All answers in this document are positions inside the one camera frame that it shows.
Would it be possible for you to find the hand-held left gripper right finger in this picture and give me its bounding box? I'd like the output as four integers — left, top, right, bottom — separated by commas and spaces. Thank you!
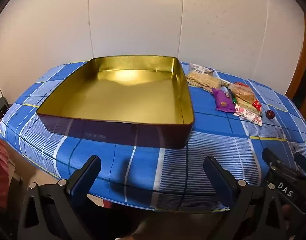
203, 156, 293, 240

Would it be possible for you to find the purple snack packet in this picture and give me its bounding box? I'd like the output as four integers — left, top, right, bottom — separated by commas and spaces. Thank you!
211, 88, 237, 113

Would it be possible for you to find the clear sesame cracker packet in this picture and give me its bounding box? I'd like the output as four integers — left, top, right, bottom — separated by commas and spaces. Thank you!
185, 63, 230, 93

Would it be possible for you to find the person's right hand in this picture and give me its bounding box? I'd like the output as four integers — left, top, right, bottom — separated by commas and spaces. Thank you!
281, 204, 291, 219

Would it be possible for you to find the clear pastry packet red print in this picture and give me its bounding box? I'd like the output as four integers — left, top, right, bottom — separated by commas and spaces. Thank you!
234, 104, 263, 126

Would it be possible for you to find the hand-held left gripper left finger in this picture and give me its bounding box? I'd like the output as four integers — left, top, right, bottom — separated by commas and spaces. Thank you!
18, 155, 102, 240

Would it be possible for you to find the blue plaid tablecloth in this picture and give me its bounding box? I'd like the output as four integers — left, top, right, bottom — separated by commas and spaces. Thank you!
0, 60, 306, 214

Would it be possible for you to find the gold tin box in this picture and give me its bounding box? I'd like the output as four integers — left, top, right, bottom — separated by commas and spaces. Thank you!
36, 56, 195, 150

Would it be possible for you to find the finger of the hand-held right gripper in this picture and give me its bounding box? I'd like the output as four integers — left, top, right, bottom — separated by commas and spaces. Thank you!
262, 147, 285, 170
293, 152, 306, 178

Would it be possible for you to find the clear brown cake packet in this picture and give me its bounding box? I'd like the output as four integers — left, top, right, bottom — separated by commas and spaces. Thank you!
229, 83, 257, 105

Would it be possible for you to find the wooden door frame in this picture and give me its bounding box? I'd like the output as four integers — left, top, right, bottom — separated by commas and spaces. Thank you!
285, 12, 306, 100

